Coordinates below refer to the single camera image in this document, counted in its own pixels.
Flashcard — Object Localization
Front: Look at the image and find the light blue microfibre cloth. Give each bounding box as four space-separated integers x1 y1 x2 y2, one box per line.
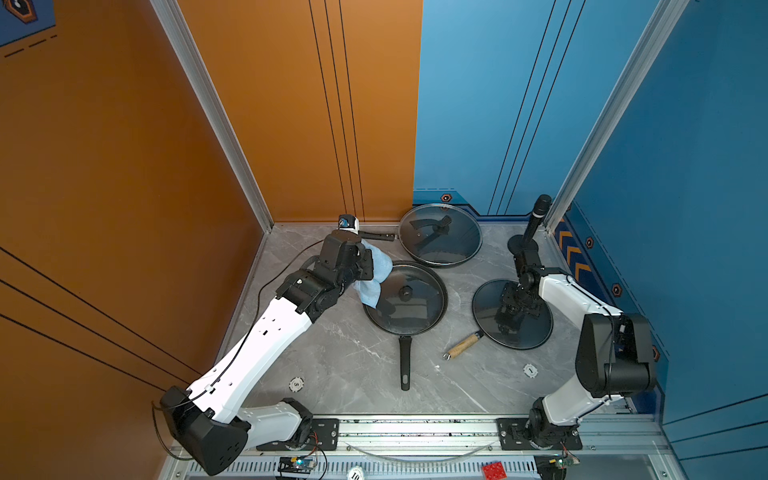
354 240 393 308

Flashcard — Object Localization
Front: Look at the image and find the glass lid of pan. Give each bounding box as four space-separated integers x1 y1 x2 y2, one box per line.
471 279 553 350

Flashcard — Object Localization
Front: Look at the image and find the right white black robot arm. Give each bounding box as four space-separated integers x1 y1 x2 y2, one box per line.
493 235 657 449

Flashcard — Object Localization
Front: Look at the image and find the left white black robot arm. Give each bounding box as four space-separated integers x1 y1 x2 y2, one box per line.
153 229 393 476

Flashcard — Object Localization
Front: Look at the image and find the black microphone on stand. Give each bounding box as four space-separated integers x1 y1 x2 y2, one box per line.
507 194 553 255

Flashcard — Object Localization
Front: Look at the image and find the right white round marker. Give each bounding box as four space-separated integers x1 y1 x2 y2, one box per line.
523 364 538 379

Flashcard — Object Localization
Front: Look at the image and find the white round marker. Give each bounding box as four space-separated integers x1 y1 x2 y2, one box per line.
288 377 305 393
523 364 538 379

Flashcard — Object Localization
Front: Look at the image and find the left white round marker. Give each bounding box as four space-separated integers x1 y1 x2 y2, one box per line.
288 377 305 393

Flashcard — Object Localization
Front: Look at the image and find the red perforated block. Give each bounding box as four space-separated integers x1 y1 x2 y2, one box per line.
481 461 508 480

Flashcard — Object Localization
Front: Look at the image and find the small green circuit board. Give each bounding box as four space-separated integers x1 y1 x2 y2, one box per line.
276 456 318 479

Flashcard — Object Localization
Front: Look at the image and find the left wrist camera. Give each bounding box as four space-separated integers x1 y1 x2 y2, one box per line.
337 214 360 235

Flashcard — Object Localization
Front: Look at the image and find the flat black pan wooden handle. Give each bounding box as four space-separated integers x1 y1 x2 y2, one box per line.
441 278 554 364

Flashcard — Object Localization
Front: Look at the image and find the black frying pan long handle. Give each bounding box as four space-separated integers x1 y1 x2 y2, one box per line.
363 261 450 392

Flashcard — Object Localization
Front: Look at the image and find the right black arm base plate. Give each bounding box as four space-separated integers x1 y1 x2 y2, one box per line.
496 417 583 451

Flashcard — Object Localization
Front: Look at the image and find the right circuit board with wires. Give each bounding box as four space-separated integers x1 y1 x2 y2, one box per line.
549 451 581 470

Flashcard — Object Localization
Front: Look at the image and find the aluminium front rail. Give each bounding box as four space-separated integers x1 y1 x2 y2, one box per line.
170 413 673 457

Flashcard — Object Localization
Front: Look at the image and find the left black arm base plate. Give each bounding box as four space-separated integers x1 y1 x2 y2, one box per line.
256 418 340 452

